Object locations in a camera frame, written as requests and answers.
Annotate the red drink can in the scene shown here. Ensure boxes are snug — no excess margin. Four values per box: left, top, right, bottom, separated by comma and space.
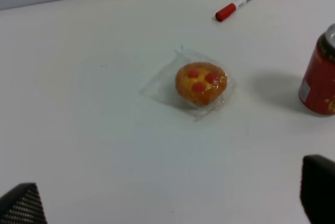
298, 24, 335, 115

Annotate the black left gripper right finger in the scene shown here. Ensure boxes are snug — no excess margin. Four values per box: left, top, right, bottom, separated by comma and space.
300, 155, 334, 223

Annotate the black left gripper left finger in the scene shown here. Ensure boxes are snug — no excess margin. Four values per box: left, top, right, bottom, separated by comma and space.
1, 183, 47, 224

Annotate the red and white marker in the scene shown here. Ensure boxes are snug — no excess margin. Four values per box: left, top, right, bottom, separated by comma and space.
215, 0, 252, 22

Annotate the wrapped fruit tart pastry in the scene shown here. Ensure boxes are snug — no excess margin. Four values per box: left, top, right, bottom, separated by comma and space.
140, 47, 235, 120

